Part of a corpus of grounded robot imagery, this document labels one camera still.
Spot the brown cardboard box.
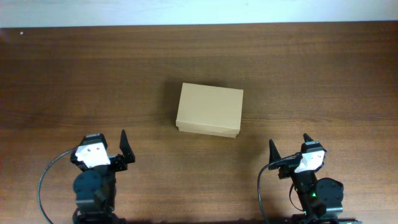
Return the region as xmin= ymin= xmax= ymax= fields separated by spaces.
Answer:
xmin=175 ymin=83 xmax=244 ymax=138

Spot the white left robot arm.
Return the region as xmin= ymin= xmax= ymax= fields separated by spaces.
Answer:
xmin=70 ymin=130 xmax=136 ymax=224

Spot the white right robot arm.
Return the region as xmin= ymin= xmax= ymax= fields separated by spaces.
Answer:
xmin=263 ymin=133 xmax=360 ymax=223

